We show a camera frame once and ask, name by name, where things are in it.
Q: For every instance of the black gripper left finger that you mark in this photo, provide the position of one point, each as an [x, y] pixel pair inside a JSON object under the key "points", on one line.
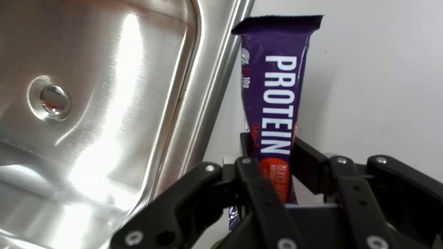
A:
{"points": [[268, 208]]}

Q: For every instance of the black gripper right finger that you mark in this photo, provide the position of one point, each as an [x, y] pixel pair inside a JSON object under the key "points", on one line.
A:
{"points": [[365, 203]]}

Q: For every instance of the purple protein bar snack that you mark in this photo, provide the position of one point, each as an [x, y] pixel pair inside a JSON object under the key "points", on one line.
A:
{"points": [[278, 92]]}

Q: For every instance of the stainless steel sink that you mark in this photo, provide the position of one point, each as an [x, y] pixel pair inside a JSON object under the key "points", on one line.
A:
{"points": [[116, 116]]}

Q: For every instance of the round metal sink drain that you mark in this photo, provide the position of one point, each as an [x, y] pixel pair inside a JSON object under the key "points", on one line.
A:
{"points": [[51, 99]]}

